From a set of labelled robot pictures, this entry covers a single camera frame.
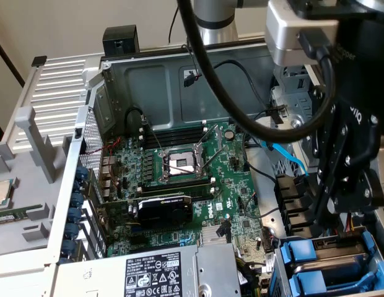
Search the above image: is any silver chipset heatsink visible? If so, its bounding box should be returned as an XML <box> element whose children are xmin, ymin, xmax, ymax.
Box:
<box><xmin>200</xmin><ymin>225</ymin><xmax>233</xmax><ymax>248</ymax></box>

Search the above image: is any blue disk caddy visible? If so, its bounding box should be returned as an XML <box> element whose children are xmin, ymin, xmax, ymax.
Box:
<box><xmin>289</xmin><ymin>269</ymin><xmax>380</xmax><ymax>293</ymax></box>

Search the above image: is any black graphics card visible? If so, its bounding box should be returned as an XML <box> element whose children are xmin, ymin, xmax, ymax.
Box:
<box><xmin>97</xmin><ymin>194</ymin><xmax>194</xmax><ymax>230</ymax></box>

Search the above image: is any yellow black wire bundle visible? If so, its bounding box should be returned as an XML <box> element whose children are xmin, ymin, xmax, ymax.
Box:
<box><xmin>237</xmin><ymin>258</ymin><xmax>270</xmax><ymax>297</ymax></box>

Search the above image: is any silver power supply unit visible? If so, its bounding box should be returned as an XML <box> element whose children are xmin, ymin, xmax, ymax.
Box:
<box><xmin>55</xmin><ymin>243</ymin><xmax>242</xmax><ymax>297</ymax></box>

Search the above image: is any black camera cable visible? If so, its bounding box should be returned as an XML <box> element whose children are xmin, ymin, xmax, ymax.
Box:
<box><xmin>168</xmin><ymin>0</ymin><xmax>337</xmax><ymax>145</ymax></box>

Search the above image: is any metal socket cover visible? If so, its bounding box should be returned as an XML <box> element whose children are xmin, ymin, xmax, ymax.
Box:
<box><xmin>196</xmin><ymin>123</ymin><xmax>225</xmax><ymax>155</ymax></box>

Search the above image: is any green RAM stick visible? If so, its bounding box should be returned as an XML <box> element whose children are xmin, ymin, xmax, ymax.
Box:
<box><xmin>0</xmin><ymin>202</ymin><xmax>43</xmax><ymax>225</ymax></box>

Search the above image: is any black plastic wire guide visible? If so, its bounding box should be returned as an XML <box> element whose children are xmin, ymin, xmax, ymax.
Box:
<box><xmin>274</xmin><ymin>174</ymin><xmax>320</xmax><ymax>239</ymax></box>

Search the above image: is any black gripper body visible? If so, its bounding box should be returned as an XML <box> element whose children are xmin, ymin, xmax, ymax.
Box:
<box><xmin>333</xmin><ymin>17</ymin><xmax>384</xmax><ymax>173</ymax></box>

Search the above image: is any black box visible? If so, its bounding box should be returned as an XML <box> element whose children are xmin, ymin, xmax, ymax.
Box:
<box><xmin>102</xmin><ymin>26</ymin><xmax>140</xmax><ymax>58</ymax></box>

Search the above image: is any thin metal locking lever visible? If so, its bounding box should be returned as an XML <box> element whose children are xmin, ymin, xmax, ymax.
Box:
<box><xmin>141</xmin><ymin>114</ymin><xmax>165</xmax><ymax>156</ymax></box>
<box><xmin>165</xmin><ymin>144</ymin><xmax>220</xmax><ymax>176</ymax></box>

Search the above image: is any coloured power wire bundle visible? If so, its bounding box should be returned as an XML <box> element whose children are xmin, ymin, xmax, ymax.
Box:
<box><xmin>345</xmin><ymin>213</ymin><xmax>357</xmax><ymax>233</ymax></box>

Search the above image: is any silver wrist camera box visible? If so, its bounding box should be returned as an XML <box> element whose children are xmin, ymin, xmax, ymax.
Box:
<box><xmin>265</xmin><ymin>0</ymin><xmax>340</xmax><ymax>67</ymax></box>

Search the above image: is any silver CPU chip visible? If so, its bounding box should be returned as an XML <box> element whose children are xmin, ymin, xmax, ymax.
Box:
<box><xmin>0</xmin><ymin>178</ymin><xmax>15</xmax><ymax>207</ymax></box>

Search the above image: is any blue SATA wire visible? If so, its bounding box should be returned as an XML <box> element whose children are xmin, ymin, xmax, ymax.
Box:
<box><xmin>260</xmin><ymin>139</ymin><xmax>311</xmax><ymax>178</ymax></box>

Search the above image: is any CPU socket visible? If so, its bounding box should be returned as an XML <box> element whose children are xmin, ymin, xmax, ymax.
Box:
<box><xmin>159</xmin><ymin>144</ymin><xmax>212</xmax><ymax>184</ymax></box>

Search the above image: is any black looped wire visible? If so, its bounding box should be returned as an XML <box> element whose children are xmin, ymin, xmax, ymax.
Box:
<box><xmin>124</xmin><ymin>106</ymin><xmax>149</xmax><ymax>137</ymax></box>

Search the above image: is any black power wire with connector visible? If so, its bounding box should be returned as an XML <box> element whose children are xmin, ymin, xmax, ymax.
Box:
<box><xmin>183</xmin><ymin>59</ymin><xmax>287</xmax><ymax>124</ymax></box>

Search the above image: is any open grey PC case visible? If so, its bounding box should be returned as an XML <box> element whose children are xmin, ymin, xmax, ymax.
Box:
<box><xmin>45</xmin><ymin>32</ymin><xmax>384</xmax><ymax>297</ymax></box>

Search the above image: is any grey parts rack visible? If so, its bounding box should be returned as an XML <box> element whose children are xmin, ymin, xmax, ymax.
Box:
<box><xmin>0</xmin><ymin>106</ymin><xmax>72</xmax><ymax>257</ymax></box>

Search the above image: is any green motherboard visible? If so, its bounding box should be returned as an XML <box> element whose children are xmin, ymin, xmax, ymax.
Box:
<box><xmin>98</xmin><ymin>120</ymin><xmax>281</xmax><ymax>281</ymax></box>

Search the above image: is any black RAM slot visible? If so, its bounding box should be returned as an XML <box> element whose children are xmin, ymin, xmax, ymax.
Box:
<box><xmin>138</xmin><ymin>128</ymin><xmax>209</xmax><ymax>147</ymax></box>
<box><xmin>137</xmin><ymin>176</ymin><xmax>216</xmax><ymax>191</ymax></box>
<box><xmin>139</xmin><ymin>184</ymin><xmax>217</xmax><ymax>200</ymax></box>
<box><xmin>138</xmin><ymin>120</ymin><xmax>209</xmax><ymax>139</ymax></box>

